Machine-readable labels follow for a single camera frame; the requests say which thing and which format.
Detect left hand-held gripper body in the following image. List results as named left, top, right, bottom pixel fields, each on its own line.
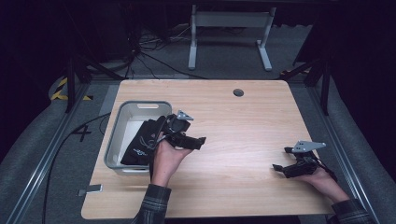
left=162, top=109, right=195, bottom=150

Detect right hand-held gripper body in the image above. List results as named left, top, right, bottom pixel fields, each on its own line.
left=283, top=140, right=327, bottom=180

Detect grey plastic bin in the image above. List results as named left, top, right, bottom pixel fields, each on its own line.
left=104, top=100, right=173, bottom=175

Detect person's right hand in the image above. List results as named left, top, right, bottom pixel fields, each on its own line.
left=297, top=169, right=344, bottom=195

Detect person's left hand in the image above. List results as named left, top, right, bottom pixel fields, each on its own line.
left=151, top=133, right=192, bottom=189

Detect black metal stand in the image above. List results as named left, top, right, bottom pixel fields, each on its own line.
left=64, top=55, right=125, bottom=114
left=279, top=55, right=331, bottom=117

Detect grey tape piece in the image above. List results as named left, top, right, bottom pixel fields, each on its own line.
left=78, top=184, right=104, bottom=197

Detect yellow and black floor tape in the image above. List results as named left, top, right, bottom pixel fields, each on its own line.
left=49, top=77, right=94, bottom=102

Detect long black floor cable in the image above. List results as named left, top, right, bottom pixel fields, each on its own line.
left=136, top=50, right=208, bottom=80

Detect tangle of floor cables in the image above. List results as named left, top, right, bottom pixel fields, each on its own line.
left=124, top=24, right=192, bottom=63

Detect white metal table frame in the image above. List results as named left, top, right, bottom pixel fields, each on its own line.
left=188, top=4, right=277, bottom=72

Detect thin black floor cable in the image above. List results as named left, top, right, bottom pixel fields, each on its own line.
left=41, top=111, right=112, bottom=224

